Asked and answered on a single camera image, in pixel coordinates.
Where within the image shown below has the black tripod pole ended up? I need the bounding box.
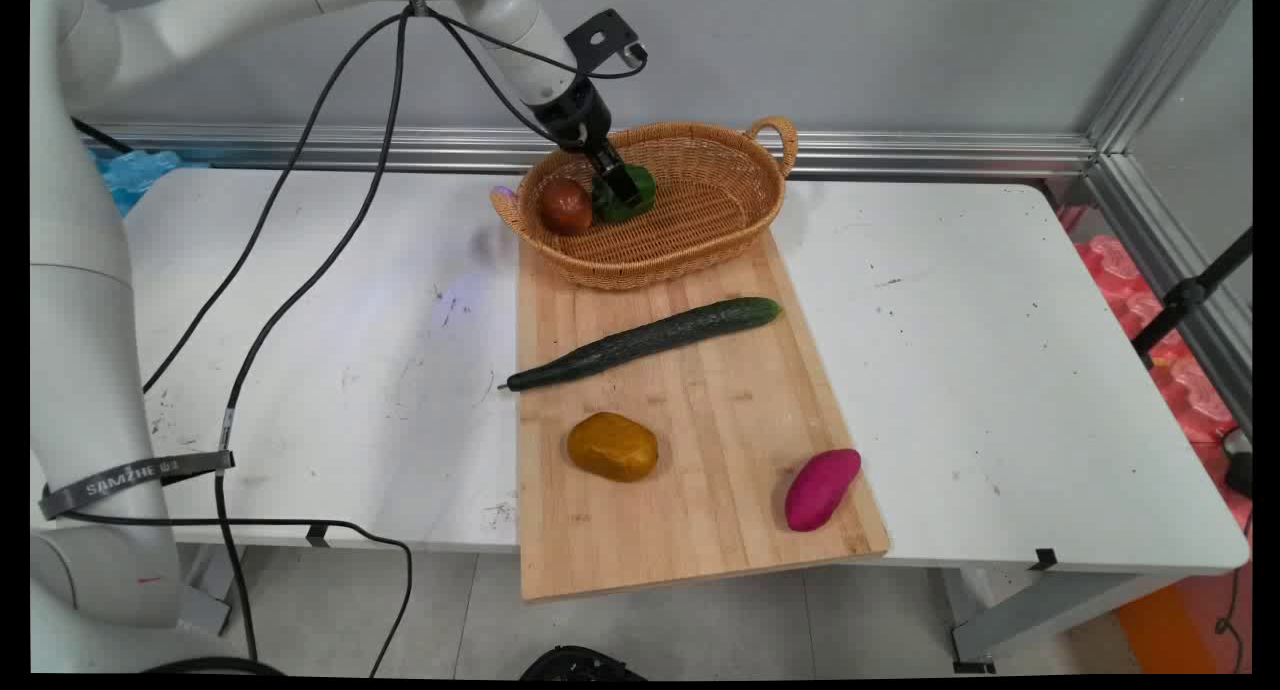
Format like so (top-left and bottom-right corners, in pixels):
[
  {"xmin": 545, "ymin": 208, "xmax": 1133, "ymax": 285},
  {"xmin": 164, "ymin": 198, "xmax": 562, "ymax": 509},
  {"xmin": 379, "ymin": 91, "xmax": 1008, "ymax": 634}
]
[{"xmin": 1131, "ymin": 227, "xmax": 1253, "ymax": 369}]

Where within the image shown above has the long dark green cucumber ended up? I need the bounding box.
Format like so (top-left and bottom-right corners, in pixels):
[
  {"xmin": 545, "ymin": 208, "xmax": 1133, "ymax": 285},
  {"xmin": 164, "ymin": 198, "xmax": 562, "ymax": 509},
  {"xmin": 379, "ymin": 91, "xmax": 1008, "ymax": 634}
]
[{"xmin": 498, "ymin": 297, "xmax": 783, "ymax": 393}]

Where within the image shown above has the thin black floor cable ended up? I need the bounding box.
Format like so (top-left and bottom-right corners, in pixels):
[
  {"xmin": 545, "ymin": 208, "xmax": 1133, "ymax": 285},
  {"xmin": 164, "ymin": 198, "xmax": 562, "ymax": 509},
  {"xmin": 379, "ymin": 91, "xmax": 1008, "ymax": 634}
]
[{"xmin": 1214, "ymin": 560, "xmax": 1253, "ymax": 674}]

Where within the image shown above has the grey printed velcro strap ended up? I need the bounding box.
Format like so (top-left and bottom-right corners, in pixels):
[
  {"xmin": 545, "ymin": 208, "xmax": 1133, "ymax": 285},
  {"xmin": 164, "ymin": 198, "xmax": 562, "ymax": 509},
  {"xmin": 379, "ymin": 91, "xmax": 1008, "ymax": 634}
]
[{"xmin": 39, "ymin": 451, "xmax": 237, "ymax": 522}]

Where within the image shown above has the purple sweet potato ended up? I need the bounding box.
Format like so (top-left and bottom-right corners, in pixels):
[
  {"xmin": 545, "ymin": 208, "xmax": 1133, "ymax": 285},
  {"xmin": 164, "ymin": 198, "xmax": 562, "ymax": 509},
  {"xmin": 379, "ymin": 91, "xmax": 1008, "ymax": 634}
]
[{"xmin": 784, "ymin": 449, "xmax": 863, "ymax": 533}]

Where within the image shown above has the long black robot cable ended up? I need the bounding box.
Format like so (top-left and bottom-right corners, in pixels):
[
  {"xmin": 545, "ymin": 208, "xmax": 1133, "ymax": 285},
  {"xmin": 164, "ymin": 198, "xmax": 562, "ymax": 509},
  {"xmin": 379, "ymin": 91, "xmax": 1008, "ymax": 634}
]
[
  {"xmin": 214, "ymin": 8, "xmax": 413, "ymax": 663},
  {"xmin": 143, "ymin": 8, "xmax": 413, "ymax": 395}
]

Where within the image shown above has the red brown round fruit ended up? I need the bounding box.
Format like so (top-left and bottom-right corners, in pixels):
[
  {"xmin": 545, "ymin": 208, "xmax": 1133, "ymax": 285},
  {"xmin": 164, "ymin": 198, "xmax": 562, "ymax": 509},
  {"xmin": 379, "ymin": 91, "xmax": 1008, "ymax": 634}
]
[{"xmin": 541, "ymin": 177, "xmax": 594, "ymax": 236}]

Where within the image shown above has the black cable under table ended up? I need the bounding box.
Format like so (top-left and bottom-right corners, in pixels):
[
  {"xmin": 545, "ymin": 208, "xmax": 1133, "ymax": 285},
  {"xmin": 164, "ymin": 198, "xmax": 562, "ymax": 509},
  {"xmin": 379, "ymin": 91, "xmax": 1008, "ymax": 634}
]
[{"xmin": 45, "ymin": 510, "xmax": 414, "ymax": 678}]

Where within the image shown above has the blue bubble wrap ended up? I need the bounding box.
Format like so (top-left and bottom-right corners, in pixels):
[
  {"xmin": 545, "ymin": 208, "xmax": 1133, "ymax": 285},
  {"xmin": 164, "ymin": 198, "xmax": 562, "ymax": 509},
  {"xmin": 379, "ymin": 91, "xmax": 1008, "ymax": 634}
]
[{"xmin": 95, "ymin": 148, "xmax": 208, "ymax": 217}]

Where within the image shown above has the aluminium frame corner post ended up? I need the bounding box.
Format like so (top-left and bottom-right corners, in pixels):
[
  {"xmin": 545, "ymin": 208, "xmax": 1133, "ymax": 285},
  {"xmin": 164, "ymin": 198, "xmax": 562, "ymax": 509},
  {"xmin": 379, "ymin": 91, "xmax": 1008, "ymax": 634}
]
[{"xmin": 1084, "ymin": 0, "xmax": 1253, "ymax": 436}]

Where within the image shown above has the small black device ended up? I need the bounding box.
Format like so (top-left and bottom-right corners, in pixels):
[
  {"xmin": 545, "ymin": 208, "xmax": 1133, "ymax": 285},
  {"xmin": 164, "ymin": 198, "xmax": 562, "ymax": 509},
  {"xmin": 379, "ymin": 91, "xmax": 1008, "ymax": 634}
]
[{"xmin": 1223, "ymin": 428, "xmax": 1253, "ymax": 500}]

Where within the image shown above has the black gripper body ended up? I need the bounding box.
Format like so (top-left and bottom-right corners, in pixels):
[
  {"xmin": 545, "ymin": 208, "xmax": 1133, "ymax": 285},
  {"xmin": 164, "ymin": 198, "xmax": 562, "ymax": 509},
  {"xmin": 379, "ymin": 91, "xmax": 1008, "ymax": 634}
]
[{"xmin": 527, "ymin": 77, "xmax": 617, "ymax": 169}]

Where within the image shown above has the thin black wall cable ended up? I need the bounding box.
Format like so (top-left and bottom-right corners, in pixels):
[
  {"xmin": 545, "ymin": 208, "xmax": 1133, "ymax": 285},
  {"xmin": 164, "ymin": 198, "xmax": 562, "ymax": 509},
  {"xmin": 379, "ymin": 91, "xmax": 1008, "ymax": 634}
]
[{"xmin": 70, "ymin": 117, "xmax": 133, "ymax": 155}]

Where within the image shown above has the black round floor object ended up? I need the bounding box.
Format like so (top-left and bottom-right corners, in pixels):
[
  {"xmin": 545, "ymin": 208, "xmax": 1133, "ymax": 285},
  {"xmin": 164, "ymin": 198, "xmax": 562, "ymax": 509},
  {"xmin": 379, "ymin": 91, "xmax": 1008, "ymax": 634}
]
[{"xmin": 519, "ymin": 645, "xmax": 648, "ymax": 681}]

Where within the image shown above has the yellow brown potato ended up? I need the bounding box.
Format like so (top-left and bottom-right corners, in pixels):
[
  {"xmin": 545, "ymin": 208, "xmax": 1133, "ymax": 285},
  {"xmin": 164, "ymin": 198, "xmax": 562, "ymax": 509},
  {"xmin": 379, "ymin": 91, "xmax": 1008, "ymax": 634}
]
[{"xmin": 567, "ymin": 412, "xmax": 660, "ymax": 483}]

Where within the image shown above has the horizontal aluminium frame rail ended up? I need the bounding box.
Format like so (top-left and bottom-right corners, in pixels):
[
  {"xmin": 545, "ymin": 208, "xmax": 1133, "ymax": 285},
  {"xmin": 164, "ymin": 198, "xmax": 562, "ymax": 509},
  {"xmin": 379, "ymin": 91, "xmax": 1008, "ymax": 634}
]
[{"xmin": 78, "ymin": 123, "xmax": 1101, "ymax": 180}]

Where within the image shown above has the grey table leg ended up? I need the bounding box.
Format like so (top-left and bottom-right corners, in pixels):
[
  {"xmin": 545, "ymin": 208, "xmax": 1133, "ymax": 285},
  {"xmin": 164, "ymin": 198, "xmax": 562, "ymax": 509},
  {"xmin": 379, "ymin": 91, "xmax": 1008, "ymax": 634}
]
[{"xmin": 945, "ymin": 568, "xmax": 1193, "ymax": 674}]

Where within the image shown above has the pink bubble wrap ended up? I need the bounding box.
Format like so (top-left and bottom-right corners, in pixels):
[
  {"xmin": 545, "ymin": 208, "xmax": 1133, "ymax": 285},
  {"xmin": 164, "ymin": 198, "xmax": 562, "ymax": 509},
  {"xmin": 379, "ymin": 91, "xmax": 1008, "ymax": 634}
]
[{"xmin": 1058, "ymin": 205, "xmax": 1253, "ymax": 533}]

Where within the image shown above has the wooden cutting board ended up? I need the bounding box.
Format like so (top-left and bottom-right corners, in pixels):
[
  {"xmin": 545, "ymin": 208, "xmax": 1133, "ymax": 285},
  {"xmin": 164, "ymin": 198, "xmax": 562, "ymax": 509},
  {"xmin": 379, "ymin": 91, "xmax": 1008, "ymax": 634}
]
[{"xmin": 515, "ymin": 228, "xmax": 891, "ymax": 603}]

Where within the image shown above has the orange floor board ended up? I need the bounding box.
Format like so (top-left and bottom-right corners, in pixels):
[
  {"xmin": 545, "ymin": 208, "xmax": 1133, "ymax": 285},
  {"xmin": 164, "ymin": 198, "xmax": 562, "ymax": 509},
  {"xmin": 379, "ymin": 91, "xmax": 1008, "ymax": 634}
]
[{"xmin": 1114, "ymin": 580, "xmax": 1223, "ymax": 676}]

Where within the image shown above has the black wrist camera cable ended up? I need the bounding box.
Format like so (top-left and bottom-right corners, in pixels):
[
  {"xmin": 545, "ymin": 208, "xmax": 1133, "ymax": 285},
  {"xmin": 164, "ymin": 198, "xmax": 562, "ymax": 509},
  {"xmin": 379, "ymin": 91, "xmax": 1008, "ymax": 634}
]
[{"xmin": 425, "ymin": 8, "xmax": 649, "ymax": 143}]

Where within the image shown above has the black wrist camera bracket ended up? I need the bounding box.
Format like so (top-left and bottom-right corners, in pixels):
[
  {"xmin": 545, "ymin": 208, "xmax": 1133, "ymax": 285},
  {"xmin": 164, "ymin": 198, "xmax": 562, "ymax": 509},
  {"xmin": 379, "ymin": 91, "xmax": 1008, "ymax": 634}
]
[{"xmin": 564, "ymin": 9, "xmax": 647, "ymax": 72}]

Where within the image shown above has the woven wicker basket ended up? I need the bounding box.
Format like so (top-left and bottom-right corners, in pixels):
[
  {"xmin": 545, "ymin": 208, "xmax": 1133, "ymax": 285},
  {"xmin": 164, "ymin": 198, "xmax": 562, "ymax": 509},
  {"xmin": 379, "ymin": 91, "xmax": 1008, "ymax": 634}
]
[{"xmin": 490, "ymin": 116, "xmax": 799, "ymax": 291}]

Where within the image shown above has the green bell pepper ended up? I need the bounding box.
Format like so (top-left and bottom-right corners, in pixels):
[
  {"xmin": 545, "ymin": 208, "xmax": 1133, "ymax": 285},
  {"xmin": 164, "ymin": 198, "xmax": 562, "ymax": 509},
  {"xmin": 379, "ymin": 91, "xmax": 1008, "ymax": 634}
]
[{"xmin": 591, "ymin": 164, "xmax": 658, "ymax": 223}]

